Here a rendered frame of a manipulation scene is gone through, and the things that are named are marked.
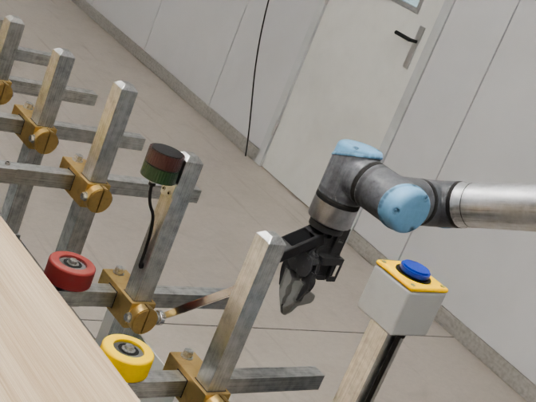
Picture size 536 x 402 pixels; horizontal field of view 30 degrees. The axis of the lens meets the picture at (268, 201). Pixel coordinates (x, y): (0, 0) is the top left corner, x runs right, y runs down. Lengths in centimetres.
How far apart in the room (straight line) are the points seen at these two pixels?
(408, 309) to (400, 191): 59
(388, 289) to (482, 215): 64
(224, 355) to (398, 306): 37
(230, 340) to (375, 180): 49
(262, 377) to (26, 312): 41
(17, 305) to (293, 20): 447
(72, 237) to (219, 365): 50
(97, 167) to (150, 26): 537
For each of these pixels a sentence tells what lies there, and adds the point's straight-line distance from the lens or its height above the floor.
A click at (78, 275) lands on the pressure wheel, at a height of 90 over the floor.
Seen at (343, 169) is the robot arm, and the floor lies 115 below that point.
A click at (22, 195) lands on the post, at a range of 213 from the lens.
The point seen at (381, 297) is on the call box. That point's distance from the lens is 126.
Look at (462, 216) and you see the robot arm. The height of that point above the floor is 116.
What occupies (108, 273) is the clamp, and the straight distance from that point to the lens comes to 178.
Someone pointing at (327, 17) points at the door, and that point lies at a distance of 562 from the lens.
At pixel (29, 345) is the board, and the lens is 143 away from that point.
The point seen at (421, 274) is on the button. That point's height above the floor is 123.
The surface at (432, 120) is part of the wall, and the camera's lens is 487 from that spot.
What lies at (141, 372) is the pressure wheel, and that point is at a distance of 148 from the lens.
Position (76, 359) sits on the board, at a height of 90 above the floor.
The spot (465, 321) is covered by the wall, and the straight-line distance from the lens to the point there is 461.
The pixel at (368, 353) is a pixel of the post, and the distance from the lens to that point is 130.
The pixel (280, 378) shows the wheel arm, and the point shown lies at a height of 85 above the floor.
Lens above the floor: 162
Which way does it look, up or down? 18 degrees down
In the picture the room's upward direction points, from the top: 22 degrees clockwise
